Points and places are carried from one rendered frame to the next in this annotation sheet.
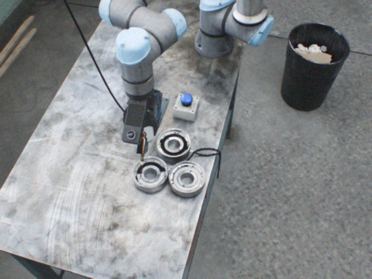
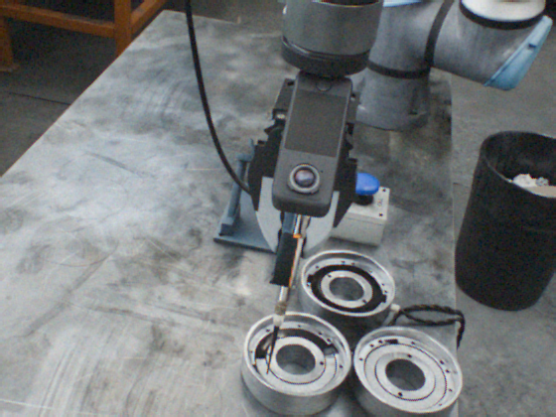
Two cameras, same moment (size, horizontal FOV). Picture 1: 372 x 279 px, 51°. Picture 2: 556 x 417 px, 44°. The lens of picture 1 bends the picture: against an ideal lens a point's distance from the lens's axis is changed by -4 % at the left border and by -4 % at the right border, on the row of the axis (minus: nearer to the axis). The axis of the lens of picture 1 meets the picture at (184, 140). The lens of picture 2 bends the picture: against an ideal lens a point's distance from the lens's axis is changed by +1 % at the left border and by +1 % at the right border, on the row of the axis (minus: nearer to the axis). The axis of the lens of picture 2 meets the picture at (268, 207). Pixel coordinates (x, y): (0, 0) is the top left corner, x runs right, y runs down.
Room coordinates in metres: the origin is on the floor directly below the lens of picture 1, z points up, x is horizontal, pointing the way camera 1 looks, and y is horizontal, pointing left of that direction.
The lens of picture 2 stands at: (0.16, 0.21, 1.34)
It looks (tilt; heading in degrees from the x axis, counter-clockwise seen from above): 37 degrees down; 352
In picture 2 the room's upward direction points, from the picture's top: 8 degrees clockwise
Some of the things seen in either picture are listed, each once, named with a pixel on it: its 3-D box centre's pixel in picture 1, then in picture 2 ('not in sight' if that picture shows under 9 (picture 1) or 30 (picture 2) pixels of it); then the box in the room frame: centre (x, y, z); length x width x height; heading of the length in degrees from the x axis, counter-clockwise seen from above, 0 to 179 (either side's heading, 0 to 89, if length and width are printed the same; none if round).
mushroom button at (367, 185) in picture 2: (186, 102); (361, 195); (0.85, -0.01, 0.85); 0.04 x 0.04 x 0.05
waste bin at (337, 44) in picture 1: (310, 70); (517, 224); (1.63, -0.73, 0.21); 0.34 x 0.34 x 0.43
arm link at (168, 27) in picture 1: (157, 29); not in sight; (0.75, 0.06, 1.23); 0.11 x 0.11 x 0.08; 53
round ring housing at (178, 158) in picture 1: (174, 145); (345, 294); (0.70, 0.03, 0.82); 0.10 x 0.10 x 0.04
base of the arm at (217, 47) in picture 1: (214, 35); (390, 81); (1.18, -0.12, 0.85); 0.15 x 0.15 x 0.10
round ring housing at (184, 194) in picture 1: (187, 179); (403, 379); (0.58, -0.01, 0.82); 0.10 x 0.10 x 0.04
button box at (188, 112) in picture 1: (187, 106); (358, 208); (0.86, -0.01, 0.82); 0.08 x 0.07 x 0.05; 164
